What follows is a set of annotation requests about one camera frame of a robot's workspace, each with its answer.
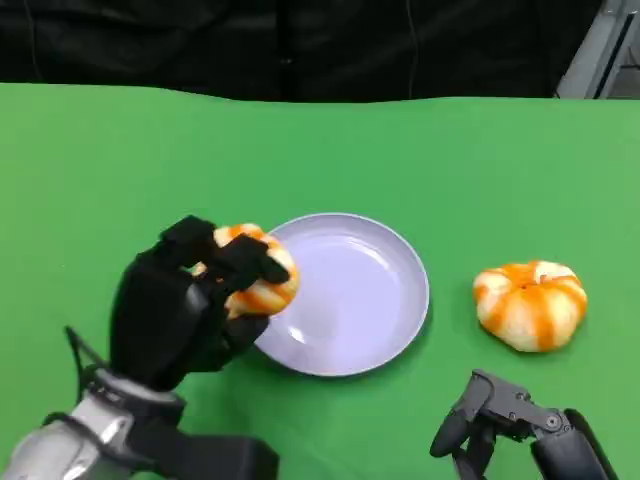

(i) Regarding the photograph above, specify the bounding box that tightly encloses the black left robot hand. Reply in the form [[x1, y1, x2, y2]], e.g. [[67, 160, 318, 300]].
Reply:
[[108, 214, 292, 396]]

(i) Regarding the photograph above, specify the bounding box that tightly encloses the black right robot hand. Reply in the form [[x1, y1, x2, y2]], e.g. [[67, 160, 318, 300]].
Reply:
[[429, 368, 621, 480]]

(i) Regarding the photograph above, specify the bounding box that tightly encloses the orange and white bread roll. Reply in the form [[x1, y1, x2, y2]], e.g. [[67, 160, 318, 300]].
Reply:
[[472, 259, 589, 354], [192, 223, 301, 319]]

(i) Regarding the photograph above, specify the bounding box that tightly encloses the lilac plate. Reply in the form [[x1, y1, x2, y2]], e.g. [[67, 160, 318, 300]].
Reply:
[[252, 213, 431, 378]]

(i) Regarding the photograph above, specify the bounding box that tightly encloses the green table cloth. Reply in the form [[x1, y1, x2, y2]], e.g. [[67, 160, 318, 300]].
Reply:
[[0, 82, 640, 480]]

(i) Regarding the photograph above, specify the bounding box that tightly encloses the black backdrop curtain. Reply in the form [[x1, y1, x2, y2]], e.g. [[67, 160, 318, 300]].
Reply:
[[0, 0, 601, 102]]

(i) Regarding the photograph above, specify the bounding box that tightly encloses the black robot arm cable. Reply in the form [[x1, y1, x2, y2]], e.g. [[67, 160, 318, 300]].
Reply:
[[63, 325, 112, 401]]

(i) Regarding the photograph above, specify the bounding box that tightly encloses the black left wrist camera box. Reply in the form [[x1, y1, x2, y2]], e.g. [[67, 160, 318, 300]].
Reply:
[[124, 432, 280, 480]]

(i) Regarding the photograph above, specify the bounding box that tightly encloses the grey metal frame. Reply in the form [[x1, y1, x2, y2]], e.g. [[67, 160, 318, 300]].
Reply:
[[554, 0, 640, 100]]

